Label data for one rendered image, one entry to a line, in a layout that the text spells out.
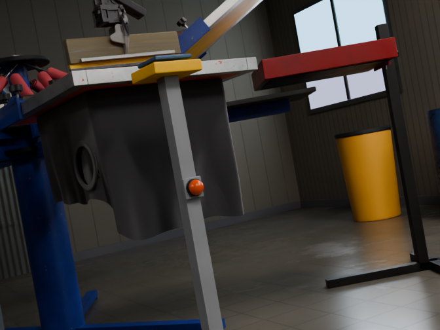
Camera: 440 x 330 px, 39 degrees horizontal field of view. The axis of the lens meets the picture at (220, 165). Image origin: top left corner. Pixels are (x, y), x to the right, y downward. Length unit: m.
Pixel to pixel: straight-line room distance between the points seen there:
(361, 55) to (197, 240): 1.60
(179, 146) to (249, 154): 5.28
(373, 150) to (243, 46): 2.44
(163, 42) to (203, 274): 0.85
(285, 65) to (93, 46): 1.11
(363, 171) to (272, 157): 2.04
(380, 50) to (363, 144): 2.19
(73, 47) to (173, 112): 0.53
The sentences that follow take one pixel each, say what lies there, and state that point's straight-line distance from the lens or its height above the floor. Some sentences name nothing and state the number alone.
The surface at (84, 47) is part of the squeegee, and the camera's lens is 1.96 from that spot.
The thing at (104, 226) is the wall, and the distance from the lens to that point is 6.10.
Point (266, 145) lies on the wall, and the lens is 6.90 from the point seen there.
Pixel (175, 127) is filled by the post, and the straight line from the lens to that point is 1.51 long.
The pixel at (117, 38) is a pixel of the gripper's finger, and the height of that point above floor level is 1.12.
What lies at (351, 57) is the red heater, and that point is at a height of 1.04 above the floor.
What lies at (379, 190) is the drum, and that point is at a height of 0.23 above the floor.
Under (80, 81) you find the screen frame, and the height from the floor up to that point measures 0.96.
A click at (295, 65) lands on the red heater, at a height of 1.05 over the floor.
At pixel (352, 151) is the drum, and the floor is 0.57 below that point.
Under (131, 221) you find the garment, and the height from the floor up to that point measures 0.58.
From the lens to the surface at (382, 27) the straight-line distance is 3.18.
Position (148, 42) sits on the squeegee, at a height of 1.11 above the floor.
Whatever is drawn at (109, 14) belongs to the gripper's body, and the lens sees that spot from 2.00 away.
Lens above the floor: 0.71
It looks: 1 degrees down
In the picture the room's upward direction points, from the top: 10 degrees counter-clockwise
